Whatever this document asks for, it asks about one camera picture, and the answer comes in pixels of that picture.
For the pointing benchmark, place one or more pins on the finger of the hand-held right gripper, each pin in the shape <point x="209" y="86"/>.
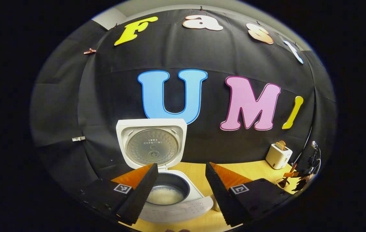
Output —
<point x="290" y="174"/>

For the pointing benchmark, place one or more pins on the white rice cooker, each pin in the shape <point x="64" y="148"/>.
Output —
<point x="152" y="145"/>

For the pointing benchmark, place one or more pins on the clear box of rice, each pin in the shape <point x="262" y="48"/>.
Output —
<point x="217" y="203"/>

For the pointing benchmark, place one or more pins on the copper cloth clip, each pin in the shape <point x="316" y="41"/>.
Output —
<point x="89" y="51"/>

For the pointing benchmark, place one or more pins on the white toaster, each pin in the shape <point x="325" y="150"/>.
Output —
<point x="277" y="159"/>

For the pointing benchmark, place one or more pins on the white cloth clip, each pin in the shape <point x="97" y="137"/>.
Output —
<point x="78" y="139"/>

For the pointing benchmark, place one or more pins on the toast slice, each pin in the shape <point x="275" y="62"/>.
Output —
<point x="281" y="145"/>

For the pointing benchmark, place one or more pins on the brown wooden spoon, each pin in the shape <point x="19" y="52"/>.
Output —
<point x="293" y="167"/>

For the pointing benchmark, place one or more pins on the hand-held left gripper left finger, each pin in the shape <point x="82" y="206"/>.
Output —
<point x="144" y="190"/>

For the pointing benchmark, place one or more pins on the black backdrop cloth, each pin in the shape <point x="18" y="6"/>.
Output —
<point x="176" y="51"/>

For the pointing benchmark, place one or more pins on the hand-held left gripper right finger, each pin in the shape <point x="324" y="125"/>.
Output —
<point x="218" y="196"/>

